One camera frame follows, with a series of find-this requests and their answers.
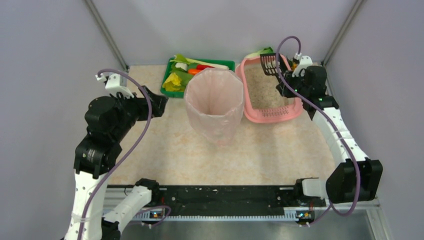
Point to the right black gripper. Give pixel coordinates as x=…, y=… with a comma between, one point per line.
x=286, y=86

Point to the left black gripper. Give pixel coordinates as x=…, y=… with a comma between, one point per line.
x=145, y=100

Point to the black slotted litter scoop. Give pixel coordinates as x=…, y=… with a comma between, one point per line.
x=269, y=64

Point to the pink plastic trash bag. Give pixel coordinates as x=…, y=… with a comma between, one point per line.
x=214, y=101

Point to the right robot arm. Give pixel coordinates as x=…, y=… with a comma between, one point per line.
x=356, y=177

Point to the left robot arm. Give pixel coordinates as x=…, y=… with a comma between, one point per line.
x=109, y=119

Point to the pink litter box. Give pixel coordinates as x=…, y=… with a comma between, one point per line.
x=266, y=115

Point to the cat litter sand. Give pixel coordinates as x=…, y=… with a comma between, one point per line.
x=262, y=89

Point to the yellow toy leaf vegetable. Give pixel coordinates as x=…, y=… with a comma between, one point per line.
x=173, y=83

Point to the green toy leaf vegetable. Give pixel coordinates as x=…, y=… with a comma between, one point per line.
x=181, y=69

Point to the orange toy carrot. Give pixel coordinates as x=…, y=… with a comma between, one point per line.
x=193, y=71

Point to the white toy leek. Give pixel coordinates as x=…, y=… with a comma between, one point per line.
x=179, y=58

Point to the red toy chili pepper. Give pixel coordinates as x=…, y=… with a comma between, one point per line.
x=201, y=67

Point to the toy cabbage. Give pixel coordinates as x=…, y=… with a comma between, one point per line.
x=266, y=50

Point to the green plastic tray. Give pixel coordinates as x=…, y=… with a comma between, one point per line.
x=179, y=95

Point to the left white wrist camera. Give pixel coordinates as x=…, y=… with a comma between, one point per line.
x=115, y=85

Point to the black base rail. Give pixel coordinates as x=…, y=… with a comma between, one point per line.
x=239, y=201

